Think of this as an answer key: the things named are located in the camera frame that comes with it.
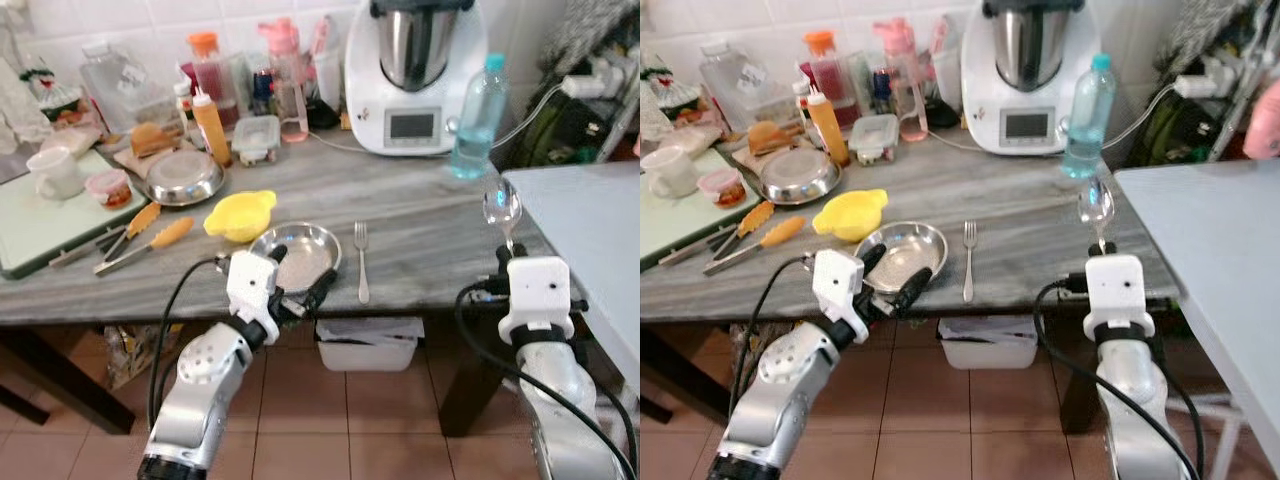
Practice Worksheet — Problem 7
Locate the steel bowl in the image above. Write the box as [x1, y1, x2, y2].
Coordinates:
[855, 221, 949, 296]
[248, 222, 342, 297]

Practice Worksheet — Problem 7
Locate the steel spoon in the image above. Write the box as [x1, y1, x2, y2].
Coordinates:
[482, 176, 523, 257]
[1077, 176, 1115, 255]

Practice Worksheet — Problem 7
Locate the steel fork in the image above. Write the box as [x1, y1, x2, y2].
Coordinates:
[353, 222, 371, 304]
[961, 221, 978, 304]

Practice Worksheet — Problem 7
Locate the yellow plastic bowl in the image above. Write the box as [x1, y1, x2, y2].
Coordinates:
[812, 189, 889, 243]
[204, 190, 278, 244]

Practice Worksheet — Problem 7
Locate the grey wooden table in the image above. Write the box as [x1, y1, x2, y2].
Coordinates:
[0, 128, 593, 437]
[640, 128, 1183, 437]

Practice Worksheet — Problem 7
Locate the white plastic bin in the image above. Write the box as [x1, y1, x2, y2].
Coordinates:
[938, 316, 1041, 371]
[316, 318, 425, 373]

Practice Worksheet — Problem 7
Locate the white folding table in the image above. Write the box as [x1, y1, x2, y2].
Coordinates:
[1113, 160, 1280, 473]
[500, 160, 641, 396]

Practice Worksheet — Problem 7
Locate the steel plate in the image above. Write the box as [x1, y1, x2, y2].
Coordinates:
[145, 150, 226, 208]
[757, 148, 841, 206]

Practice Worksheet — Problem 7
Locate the clear lidded food container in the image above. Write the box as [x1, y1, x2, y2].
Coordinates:
[848, 114, 900, 165]
[232, 115, 281, 166]

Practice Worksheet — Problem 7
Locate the clear blue-capped water bottle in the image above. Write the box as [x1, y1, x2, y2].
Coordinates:
[450, 53, 509, 182]
[1062, 53, 1117, 182]

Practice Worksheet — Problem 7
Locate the orange sauce squeeze bottle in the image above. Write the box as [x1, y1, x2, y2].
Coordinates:
[192, 86, 233, 168]
[806, 86, 851, 167]

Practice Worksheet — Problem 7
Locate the printed snack bag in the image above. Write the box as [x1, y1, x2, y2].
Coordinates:
[728, 322, 771, 391]
[105, 325, 183, 391]

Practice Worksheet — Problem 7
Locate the white kitchen cooking machine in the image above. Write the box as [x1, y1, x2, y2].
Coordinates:
[962, 0, 1103, 156]
[344, 0, 489, 157]

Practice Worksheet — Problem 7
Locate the brown bread bun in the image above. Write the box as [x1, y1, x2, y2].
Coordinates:
[130, 122, 179, 159]
[748, 120, 796, 157]

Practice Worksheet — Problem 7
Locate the pink drinking bottle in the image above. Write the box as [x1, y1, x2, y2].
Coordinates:
[260, 18, 311, 143]
[873, 18, 929, 142]

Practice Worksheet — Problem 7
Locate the small cup with red sauce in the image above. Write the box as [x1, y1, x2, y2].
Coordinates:
[85, 169, 134, 210]
[697, 168, 746, 208]

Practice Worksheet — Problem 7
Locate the green cutting board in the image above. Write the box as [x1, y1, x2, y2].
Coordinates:
[640, 148, 766, 272]
[0, 150, 151, 280]

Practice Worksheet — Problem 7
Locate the orange-lidded red jar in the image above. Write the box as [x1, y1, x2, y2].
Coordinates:
[802, 30, 856, 126]
[186, 32, 241, 129]

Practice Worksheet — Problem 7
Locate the white mug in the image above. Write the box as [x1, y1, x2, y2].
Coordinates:
[641, 146, 701, 199]
[26, 147, 85, 201]

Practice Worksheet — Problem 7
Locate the clear plastic jug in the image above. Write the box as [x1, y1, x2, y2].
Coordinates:
[80, 40, 176, 136]
[698, 40, 791, 131]

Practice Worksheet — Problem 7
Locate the pink round device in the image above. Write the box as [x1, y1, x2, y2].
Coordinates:
[1245, 80, 1280, 161]

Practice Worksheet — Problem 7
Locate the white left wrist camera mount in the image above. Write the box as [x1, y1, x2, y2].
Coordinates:
[226, 250, 281, 346]
[812, 249, 865, 344]

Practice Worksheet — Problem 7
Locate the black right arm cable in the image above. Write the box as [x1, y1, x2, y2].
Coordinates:
[1034, 270, 1206, 480]
[455, 272, 639, 480]

